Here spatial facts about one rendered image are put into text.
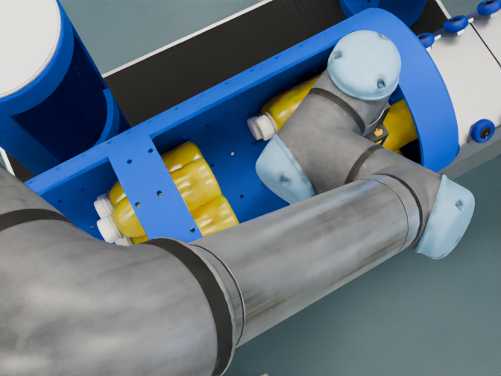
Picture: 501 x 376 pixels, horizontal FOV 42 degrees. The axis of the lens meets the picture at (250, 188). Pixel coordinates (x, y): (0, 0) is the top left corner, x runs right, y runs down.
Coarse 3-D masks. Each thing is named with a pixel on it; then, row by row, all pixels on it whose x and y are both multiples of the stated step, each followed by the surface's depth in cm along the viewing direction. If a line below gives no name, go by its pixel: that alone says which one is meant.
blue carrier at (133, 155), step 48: (288, 48) 101; (240, 96) 109; (432, 96) 92; (144, 144) 91; (240, 144) 115; (432, 144) 94; (48, 192) 105; (96, 192) 110; (144, 192) 87; (240, 192) 116; (192, 240) 88
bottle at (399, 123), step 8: (392, 104) 102; (400, 104) 101; (392, 112) 100; (400, 112) 100; (408, 112) 100; (384, 120) 100; (392, 120) 99; (400, 120) 99; (408, 120) 100; (376, 128) 99; (392, 128) 99; (400, 128) 99; (408, 128) 100; (392, 136) 99; (400, 136) 100; (408, 136) 100; (416, 136) 101; (384, 144) 99; (392, 144) 100; (400, 144) 101
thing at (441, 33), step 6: (474, 12) 128; (498, 12) 124; (468, 18) 127; (474, 18) 126; (480, 18) 125; (486, 18) 124; (492, 18) 124; (438, 30) 128; (444, 30) 126; (462, 30) 123; (438, 36) 125; (444, 36) 125; (450, 36) 124; (456, 36) 124; (426, 48) 122
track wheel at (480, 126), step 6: (480, 120) 116; (486, 120) 116; (474, 126) 116; (480, 126) 115; (486, 126) 116; (492, 126) 116; (474, 132) 116; (480, 132) 116; (486, 132) 116; (492, 132) 117; (474, 138) 117; (480, 138) 117; (486, 138) 117
